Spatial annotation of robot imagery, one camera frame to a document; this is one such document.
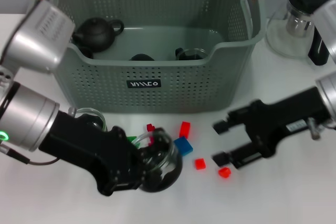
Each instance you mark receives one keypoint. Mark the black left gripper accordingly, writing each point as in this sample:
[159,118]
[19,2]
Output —
[92,148]

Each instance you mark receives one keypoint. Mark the blue square brick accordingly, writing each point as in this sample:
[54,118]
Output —
[185,146]

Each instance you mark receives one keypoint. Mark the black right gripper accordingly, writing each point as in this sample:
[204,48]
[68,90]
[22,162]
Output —
[283,119]

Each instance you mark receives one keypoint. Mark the red small square brick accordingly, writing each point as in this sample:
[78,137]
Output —
[200,163]

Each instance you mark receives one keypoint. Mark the grey perforated storage bin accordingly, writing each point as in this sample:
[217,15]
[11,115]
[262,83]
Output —
[157,98]

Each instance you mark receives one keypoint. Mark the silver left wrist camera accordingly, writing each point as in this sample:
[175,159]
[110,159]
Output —
[39,40]

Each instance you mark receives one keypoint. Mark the black clay teapot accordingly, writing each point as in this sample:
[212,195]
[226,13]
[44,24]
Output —
[97,33]

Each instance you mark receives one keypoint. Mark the green flat two-stud brick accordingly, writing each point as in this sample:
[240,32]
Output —
[132,138]

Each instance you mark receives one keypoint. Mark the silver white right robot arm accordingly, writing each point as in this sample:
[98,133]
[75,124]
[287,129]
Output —
[328,95]

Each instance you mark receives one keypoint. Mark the dark red angled brick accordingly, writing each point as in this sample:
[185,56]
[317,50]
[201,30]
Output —
[150,127]

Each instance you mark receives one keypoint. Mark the red small rounded brick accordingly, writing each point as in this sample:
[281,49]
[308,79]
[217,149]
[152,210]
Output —
[224,172]

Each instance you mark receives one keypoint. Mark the glass teacup with black holder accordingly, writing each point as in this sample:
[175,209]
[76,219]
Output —
[141,57]
[191,54]
[101,120]
[162,176]

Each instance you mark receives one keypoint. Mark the red tall brick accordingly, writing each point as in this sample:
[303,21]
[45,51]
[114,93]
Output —
[185,129]

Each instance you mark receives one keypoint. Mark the glass teapot with black lid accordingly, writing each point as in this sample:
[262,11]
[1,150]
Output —
[283,37]

